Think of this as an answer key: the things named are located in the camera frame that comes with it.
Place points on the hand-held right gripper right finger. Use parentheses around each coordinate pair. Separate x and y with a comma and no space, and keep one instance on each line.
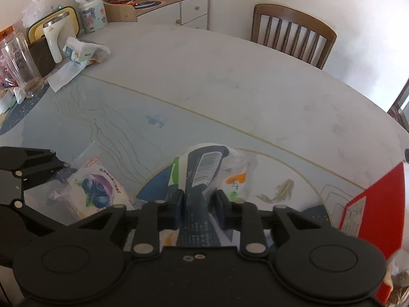
(220,211)

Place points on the patterned tissue pack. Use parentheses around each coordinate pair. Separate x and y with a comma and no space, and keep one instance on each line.
(83,51)

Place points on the clear glass jar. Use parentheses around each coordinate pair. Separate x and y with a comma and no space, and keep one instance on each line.
(22,67)

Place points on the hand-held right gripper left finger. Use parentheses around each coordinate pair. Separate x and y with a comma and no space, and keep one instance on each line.
(175,211)

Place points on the white sideboard cabinet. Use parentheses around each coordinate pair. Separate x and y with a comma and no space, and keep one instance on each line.
(188,11)

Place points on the round glass turntable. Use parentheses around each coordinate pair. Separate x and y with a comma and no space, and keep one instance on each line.
(127,128)

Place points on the clear plastic bag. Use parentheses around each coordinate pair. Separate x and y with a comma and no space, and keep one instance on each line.
(35,9)

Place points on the dark blue speckled mat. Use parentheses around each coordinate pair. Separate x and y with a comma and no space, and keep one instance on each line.
(156,185)

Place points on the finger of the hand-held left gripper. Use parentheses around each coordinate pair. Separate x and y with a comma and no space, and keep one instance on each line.
(32,161)
(48,179)

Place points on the blueberry bread packet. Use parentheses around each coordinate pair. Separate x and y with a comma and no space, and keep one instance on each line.
(96,192)

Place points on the white navy wet wipes pack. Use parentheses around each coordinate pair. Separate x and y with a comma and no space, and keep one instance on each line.
(204,172)

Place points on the white electric kettle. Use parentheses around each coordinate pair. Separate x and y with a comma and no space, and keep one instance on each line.
(52,41)

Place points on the wooden tray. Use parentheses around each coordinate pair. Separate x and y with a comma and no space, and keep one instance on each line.
(119,12)

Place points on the white paper napkin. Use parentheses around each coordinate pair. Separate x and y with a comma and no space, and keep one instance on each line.
(65,76)

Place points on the wooden chair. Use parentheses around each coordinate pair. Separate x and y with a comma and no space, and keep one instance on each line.
(290,32)
(399,115)

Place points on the brown leather block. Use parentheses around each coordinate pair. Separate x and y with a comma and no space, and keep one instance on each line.
(43,59)

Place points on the dark blue round placemat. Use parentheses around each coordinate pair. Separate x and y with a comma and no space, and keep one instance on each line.
(22,112)

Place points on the red cardboard box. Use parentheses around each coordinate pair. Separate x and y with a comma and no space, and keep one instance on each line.
(374,217)

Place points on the yellow-edged black tin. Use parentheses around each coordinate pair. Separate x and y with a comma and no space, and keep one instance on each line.
(68,22)

